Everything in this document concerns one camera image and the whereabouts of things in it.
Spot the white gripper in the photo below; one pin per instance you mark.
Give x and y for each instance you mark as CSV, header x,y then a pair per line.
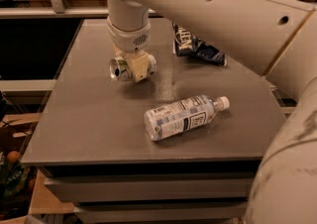
x,y
129,41

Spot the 7up soda can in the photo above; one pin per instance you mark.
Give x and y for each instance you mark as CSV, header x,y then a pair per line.
x,y
120,71

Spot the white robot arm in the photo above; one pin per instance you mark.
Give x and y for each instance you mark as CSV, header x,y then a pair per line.
x,y
275,39

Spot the dark blue chip bag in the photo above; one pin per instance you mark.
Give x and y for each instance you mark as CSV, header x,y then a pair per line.
x,y
186,44

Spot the clear plastic water bottle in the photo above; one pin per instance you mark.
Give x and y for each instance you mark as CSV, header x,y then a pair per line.
x,y
183,115

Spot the grey drawer cabinet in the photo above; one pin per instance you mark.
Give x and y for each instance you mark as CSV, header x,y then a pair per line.
x,y
155,192

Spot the orange fruit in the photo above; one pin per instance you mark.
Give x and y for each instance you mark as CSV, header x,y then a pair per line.
x,y
13,156

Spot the green snack package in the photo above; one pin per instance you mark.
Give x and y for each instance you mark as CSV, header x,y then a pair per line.
x,y
12,178

